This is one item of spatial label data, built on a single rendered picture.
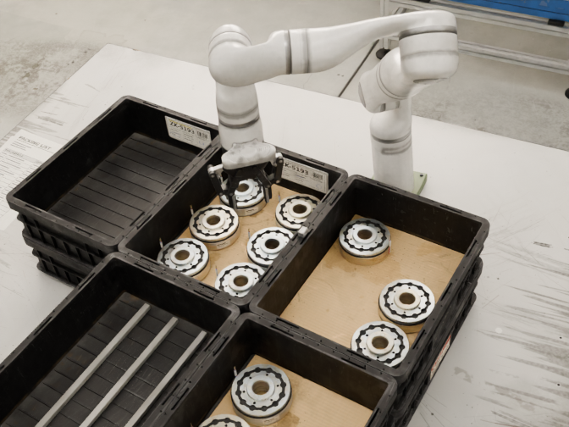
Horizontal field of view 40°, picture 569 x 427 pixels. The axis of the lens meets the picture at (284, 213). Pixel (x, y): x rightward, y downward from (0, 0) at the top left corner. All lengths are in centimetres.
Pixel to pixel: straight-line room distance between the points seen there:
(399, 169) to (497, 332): 43
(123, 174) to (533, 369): 98
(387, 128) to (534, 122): 162
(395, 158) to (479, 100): 163
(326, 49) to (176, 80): 113
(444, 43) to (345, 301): 53
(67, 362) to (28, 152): 82
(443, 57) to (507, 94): 217
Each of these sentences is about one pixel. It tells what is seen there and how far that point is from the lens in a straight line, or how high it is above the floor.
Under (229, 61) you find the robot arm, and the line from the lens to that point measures 121.
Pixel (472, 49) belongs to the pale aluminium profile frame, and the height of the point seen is 13.
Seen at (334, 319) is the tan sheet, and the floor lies 83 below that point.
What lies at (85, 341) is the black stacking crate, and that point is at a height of 83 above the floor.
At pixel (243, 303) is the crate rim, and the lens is 138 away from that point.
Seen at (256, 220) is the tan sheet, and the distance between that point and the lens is 165.
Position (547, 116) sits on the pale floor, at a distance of 333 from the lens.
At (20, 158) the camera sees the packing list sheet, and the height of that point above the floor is 70.
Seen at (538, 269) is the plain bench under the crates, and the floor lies 70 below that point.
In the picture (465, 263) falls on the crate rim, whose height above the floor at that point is 93.
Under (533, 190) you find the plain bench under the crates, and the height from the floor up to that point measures 70.
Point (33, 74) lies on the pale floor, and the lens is 381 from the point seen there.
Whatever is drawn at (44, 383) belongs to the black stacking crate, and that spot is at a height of 83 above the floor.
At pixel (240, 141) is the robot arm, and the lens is 132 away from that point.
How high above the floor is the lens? 200
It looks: 45 degrees down
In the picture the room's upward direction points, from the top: 5 degrees counter-clockwise
